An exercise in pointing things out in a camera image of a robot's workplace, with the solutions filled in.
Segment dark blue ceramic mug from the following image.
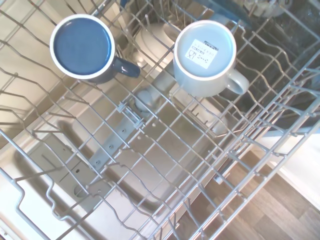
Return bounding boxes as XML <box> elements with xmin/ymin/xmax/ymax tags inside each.
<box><xmin>49</xmin><ymin>14</ymin><xmax>141</xmax><ymax>85</ymax></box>

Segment stainless steel dishwasher door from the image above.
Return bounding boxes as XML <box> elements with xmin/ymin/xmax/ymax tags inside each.
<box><xmin>0</xmin><ymin>104</ymin><xmax>201</xmax><ymax>240</ymax></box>

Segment grey mug with sticker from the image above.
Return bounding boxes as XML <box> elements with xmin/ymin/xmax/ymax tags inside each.
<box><xmin>173</xmin><ymin>19</ymin><xmax>250</xmax><ymax>98</ymax></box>

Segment dark plate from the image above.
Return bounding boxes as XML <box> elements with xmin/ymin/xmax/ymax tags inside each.
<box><xmin>212</xmin><ymin>0</ymin><xmax>253</xmax><ymax>28</ymax></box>

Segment grey wire upper dishwasher rack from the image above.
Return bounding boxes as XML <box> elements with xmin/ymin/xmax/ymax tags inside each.
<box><xmin>0</xmin><ymin>0</ymin><xmax>320</xmax><ymax>240</ymax></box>

